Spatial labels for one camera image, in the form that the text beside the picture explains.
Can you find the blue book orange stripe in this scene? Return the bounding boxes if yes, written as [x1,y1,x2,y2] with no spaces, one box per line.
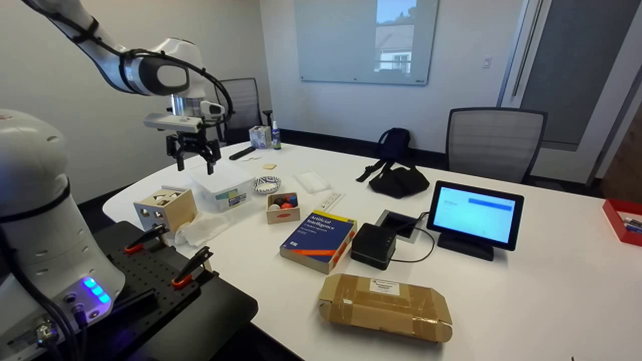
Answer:
[279,206,358,275]

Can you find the white paper napkin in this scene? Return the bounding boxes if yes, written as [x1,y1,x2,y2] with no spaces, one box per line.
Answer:
[174,211,237,249]

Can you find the dark glass door panel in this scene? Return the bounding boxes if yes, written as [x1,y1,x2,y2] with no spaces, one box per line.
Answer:
[520,0,642,153]

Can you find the grey mesh chair with armrests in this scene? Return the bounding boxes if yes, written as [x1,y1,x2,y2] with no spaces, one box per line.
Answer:
[214,73,274,146]

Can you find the glass whiteboard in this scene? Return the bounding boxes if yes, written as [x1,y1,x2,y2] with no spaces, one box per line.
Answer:
[293,0,441,88]

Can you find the white plastic packet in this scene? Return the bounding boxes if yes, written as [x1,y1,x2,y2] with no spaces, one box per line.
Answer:
[295,170,330,197]

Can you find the white paper strip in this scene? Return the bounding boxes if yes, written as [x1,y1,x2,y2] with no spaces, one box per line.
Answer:
[316,191,344,211]

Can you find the grey mesh chair without arms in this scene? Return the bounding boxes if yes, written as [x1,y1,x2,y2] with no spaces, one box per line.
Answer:
[443,104,550,184]

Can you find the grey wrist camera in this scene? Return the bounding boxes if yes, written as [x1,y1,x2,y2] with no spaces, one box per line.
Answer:
[144,111,205,134]

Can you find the black tablet cable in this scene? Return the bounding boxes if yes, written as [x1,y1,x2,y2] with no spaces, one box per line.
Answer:
[390,209,440,265]

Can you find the clear plastic container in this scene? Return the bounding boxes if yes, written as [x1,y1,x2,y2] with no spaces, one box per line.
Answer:
[193,172,258,215]

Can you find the red box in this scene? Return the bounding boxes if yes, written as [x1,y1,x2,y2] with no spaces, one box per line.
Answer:
[599,197,642,249]

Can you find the white tissue box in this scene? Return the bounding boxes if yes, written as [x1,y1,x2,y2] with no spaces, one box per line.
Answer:
[246,123,273,151]

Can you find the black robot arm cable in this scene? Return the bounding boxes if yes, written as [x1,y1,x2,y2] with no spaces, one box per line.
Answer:
[61,10,237,124]

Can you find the black bag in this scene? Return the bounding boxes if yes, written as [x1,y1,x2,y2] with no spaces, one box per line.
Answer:
[355,126,433,200]

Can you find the black clamp orange tips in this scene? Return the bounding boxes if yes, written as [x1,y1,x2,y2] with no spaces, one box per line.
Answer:
[120,222,170,258]
[168,244,217,292]

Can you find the black cube box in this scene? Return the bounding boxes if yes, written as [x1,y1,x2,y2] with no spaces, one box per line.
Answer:
[349,220,399,272]

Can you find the brown cardboard box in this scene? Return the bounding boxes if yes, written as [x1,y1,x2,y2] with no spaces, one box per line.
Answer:
[315,271,455,347]

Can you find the small spray bottle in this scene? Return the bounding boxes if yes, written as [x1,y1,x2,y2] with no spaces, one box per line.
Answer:
[268,119,283,153]

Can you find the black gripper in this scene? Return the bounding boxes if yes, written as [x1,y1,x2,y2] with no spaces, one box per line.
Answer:
[164,130,223,178]

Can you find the white tape roll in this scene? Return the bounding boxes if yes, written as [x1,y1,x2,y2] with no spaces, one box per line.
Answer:
[252,174,283,197]

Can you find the black tablet on stand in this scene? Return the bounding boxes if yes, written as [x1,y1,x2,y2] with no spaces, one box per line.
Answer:
[426,178,527,263]

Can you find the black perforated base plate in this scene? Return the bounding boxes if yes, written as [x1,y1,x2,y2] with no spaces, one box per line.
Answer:
[82,218,260,361]

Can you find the black remote control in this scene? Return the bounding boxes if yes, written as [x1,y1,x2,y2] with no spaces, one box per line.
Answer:
[227,143,258,162]

